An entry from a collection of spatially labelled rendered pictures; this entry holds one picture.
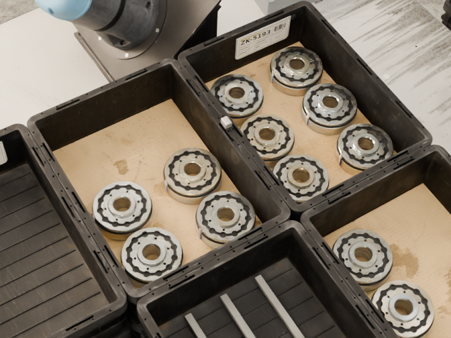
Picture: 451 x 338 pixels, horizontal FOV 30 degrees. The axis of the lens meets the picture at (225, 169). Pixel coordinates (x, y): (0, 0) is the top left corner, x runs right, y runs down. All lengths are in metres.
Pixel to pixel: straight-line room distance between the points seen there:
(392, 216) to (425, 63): 0.52
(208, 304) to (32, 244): 0.32
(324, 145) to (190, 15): 0.37
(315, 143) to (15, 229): 0.56
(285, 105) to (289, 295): 0.40
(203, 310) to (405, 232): 0.38
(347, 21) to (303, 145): 0.49
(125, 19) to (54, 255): 0.50
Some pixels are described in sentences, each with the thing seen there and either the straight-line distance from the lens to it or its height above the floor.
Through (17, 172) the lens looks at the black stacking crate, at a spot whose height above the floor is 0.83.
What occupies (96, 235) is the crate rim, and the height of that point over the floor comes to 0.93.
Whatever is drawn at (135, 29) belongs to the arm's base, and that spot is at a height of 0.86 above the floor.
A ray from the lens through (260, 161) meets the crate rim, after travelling 1.40.
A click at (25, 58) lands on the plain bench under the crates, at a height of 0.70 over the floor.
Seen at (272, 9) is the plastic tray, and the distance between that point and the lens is 1.93.
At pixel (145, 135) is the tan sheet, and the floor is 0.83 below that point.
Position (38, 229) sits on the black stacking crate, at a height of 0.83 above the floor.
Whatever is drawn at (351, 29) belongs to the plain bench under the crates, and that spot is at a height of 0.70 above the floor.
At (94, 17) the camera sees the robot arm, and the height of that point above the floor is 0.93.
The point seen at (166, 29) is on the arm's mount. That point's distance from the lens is 1.69.
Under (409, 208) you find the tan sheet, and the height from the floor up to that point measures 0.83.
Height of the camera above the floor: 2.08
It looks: 56 degrees down
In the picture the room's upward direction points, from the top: 4 degrees clockwise
